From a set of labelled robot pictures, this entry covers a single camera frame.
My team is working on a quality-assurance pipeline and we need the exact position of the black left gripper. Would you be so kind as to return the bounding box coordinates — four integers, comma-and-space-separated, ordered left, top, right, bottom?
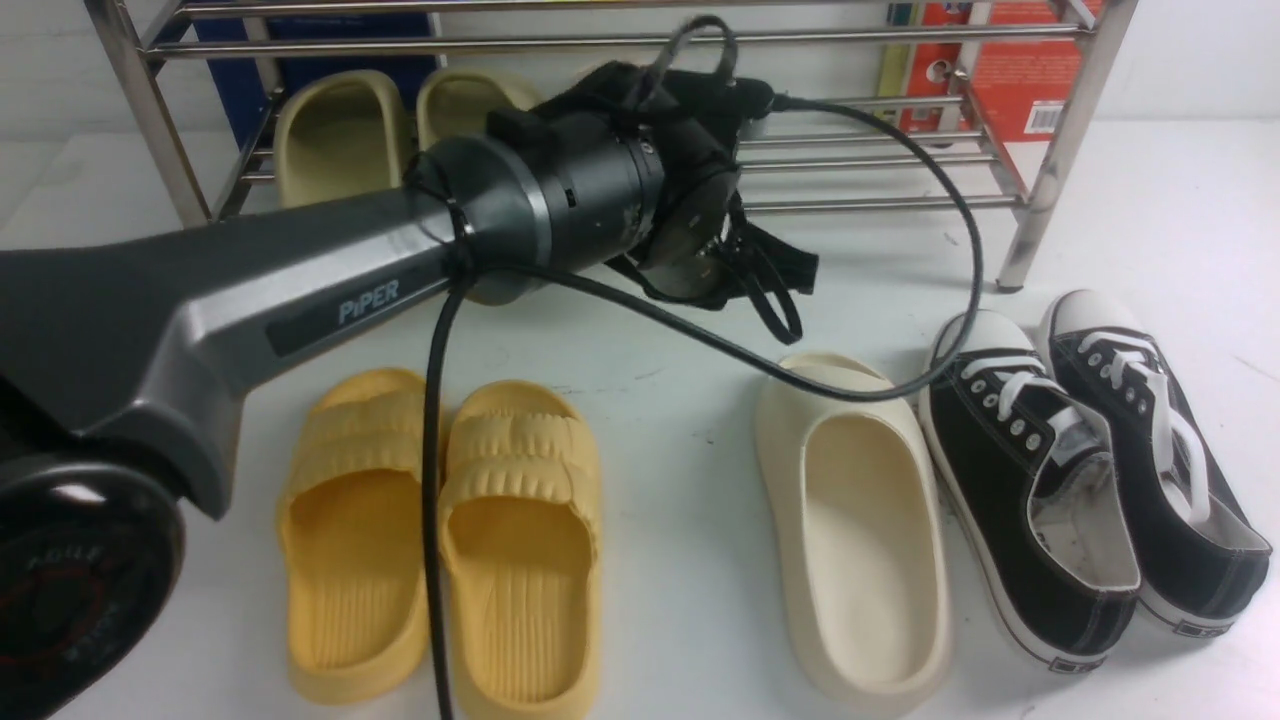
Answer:
540, 61, 819, 311

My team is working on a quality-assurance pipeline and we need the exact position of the cream foam slipper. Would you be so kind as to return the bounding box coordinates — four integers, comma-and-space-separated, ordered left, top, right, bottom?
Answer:
754, 378, 954, 719

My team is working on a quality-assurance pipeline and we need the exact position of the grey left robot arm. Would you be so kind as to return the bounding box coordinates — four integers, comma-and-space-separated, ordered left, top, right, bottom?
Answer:
1, 61, 818, 719

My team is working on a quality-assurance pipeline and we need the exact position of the blue box behind rack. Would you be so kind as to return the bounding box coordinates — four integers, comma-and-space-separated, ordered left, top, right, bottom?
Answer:
193, 13, 436, 147

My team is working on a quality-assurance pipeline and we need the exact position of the stainless steel shoe rack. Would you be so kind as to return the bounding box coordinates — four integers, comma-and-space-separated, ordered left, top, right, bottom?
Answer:
84, 0, 1140, 293

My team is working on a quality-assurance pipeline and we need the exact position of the right olive green slipper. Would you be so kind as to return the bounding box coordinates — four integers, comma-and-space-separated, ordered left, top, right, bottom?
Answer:
404, 68, 552, 307

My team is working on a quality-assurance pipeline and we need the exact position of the olive green slipper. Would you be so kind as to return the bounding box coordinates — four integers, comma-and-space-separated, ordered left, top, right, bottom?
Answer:
273, 70, 412, 209
404, 68, 552, 307

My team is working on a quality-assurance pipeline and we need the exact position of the left olive green slipper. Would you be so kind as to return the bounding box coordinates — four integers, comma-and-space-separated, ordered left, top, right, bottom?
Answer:
273, 70, 412, 209

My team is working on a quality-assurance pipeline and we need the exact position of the right yellow ridged slipper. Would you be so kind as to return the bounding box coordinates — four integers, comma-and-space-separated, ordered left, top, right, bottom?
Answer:
436, 380, 604, 719

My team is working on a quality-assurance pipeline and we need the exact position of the yellow ridged slipper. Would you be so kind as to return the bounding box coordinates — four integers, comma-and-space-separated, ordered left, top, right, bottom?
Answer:
436, 380, 604, 719
275, 366, 436, 706

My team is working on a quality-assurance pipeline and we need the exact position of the red cardboard box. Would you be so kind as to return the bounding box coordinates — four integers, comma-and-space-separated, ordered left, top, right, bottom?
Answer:
878, 1, 1082, 142

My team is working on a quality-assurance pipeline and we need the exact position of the left yellow ridged slipper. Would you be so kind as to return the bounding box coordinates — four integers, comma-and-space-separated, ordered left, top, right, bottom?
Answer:
275, 366, 436, 706

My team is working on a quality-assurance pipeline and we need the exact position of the left black canvas sneaker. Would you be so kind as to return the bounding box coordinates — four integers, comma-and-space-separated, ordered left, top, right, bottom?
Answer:
918, 310, 1142, 675

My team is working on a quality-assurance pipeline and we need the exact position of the black canvas sneaker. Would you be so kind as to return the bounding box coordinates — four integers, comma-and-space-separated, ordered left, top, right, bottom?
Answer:
918, 310, 1142, 675
1037, 290, 1272, 641

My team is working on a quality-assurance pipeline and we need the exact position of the right black canvas sneaker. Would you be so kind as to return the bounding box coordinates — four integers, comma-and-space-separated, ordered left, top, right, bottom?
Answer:
1037, 290, 1272, 641

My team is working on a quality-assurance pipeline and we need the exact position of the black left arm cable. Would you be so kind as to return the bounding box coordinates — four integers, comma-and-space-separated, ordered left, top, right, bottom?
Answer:
420, 14, 986, 720

